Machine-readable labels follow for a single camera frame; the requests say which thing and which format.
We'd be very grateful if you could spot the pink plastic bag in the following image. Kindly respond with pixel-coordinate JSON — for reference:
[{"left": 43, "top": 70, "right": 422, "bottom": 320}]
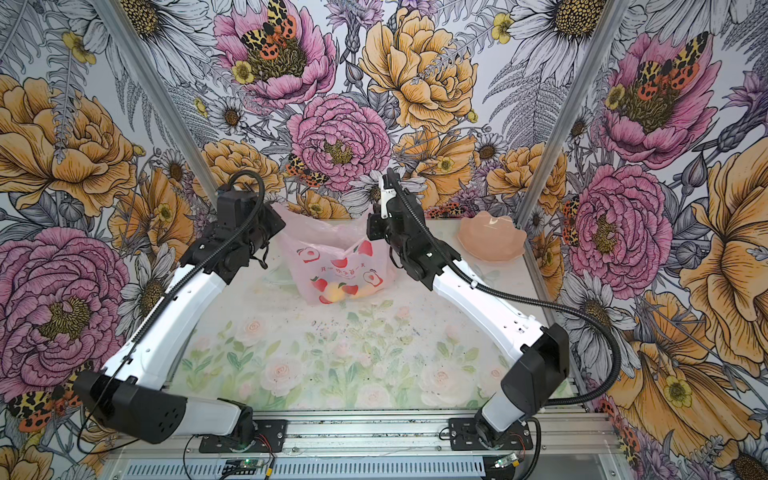
[{"left": 273, "top": 204, "right": 396, "bottom": 305}]

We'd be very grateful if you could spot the pink scalloped bowl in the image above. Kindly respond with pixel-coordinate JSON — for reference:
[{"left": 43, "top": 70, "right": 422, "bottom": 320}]
[{"left": 457, "top": 211, "right": 527, "bottom": 263}]

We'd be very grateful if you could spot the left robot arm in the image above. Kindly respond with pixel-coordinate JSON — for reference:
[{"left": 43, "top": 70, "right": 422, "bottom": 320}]
[{"left": 74, "top": 189, "right": 285, "bottom": 446}]

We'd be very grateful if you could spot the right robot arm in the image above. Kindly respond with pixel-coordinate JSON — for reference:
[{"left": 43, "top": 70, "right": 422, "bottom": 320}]
[{"left": 367, "top": 169, "right": 569, "bottom": 448}]

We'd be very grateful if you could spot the beige fake fruit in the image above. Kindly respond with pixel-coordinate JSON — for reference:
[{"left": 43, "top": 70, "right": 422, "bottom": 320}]
[{"left": 322, "top": 282, "right": 347, "bottom": 303}]

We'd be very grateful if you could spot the green circuit board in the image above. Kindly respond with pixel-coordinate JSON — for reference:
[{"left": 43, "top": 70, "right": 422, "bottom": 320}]
[{"left": 221, "top": 458, "right": 263, "bottom": 479}]

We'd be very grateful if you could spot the left black corrugated cable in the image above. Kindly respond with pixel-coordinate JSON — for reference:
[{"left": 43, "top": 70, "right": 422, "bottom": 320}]
[{"left": 76, "top": 170, "right": 266, "bottom": 454}]

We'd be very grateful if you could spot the black corrugated cable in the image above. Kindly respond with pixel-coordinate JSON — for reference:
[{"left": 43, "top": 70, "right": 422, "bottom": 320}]
[
  {"left": 386, "top": 173, "right": 623, "bottom": 480},
  {"left": 76, "top": 170, "right": 266, "bottom": 454}
]

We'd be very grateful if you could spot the left aluminium corner post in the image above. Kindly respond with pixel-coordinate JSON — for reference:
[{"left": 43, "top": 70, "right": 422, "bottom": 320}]
[{"left": 94, "top": 1, "right": 218, "bottom": 205}]

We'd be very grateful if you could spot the aluminium corner post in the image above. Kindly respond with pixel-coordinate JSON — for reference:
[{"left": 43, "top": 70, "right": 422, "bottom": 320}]
[
  {"left": 515, "top": 0, "right": 630, "bottom": 227},
  {"left": 94, "top": 1, "right": 218, "bottom": 205}
]

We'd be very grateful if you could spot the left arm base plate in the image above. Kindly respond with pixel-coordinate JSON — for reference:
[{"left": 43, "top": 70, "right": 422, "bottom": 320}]
[{"left": 198, "top": 419, "right": 288, "bottom": 454}]

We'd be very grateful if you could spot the aluminium front rail frame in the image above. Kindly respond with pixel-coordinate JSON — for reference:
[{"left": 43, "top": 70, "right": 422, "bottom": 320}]
[{"left": 101, "top": 408, "right": 632, "bottom": 479}]

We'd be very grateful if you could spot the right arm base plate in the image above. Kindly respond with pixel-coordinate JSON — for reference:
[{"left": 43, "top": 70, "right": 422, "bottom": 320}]
[{"left": 447, "top": 417, "right": 533, "bottom": 451}]

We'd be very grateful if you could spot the right black corrugated cable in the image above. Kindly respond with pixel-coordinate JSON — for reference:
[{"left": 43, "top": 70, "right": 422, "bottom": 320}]
[{"left": 386, "top": 173, "right": 623, "bottom": 480}]

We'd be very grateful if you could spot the white perforated cable duct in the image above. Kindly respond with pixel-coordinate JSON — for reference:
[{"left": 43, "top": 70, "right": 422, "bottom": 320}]
[{"left": 115, "top": 456, "right": 486, "bottom": 479}]

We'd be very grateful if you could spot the right aluminium corner post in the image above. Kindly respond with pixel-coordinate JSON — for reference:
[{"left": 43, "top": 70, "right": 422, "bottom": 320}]
[{"left": 515, "top": 0, "right": 630, "bottom": 227}]

